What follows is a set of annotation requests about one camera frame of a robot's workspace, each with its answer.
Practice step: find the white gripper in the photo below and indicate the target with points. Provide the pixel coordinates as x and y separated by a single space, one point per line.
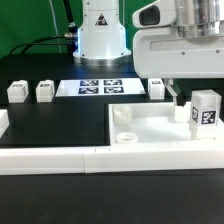
161 53

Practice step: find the white square table top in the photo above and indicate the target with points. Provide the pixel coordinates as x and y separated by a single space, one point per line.
149 123

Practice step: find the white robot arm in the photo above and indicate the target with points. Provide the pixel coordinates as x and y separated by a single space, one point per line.
102 38

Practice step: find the white sheet with tags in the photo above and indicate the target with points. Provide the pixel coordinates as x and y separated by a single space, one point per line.
100 87

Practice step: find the white U-shaped fence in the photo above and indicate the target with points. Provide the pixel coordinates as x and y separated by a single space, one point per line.
194 154

